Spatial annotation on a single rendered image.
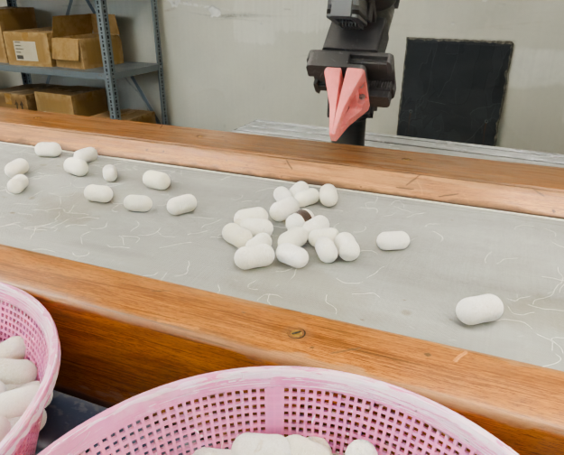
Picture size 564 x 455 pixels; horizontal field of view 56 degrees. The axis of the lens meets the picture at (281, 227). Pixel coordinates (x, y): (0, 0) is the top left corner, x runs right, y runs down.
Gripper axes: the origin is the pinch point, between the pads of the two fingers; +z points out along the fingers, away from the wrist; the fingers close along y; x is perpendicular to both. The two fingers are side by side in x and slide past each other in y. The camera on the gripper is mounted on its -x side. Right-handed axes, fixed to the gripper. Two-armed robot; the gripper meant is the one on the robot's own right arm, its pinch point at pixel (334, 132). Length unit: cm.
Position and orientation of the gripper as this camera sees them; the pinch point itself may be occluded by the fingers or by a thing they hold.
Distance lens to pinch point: 62.3
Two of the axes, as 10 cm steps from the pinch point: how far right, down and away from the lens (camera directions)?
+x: 2.4, 4.4, 8.6
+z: -2.9, 8.8, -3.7
